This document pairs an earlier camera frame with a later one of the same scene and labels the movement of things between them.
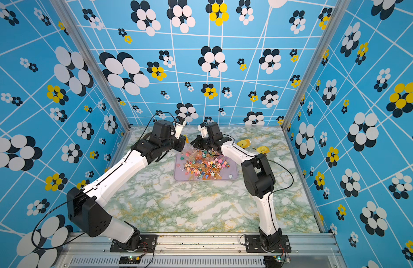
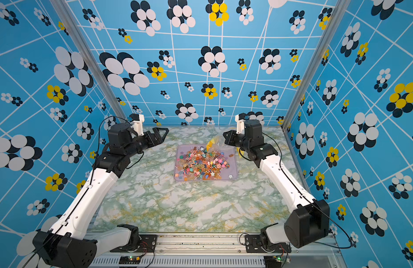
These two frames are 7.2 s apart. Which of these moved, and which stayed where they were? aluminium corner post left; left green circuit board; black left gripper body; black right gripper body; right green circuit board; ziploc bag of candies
Moved: ziploc bag of candies; black right gripper body; black left gripper body
Stayed: aluminium corner post left; right green circuit board; left green circuit board
